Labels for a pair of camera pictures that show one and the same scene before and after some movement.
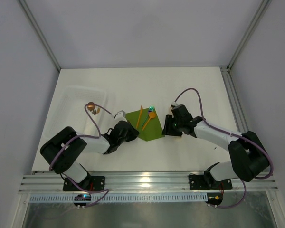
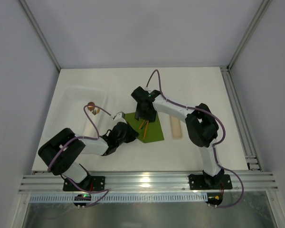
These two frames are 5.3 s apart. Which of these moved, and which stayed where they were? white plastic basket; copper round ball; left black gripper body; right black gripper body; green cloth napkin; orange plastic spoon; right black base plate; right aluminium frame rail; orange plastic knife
Moved: orange plastic knife; orange plastic spoon; right black gripper body
Stayed: white plastic basket; right aluminium frame rail; left black gripper body; right black base plate; green cloth napkin; copper round ball
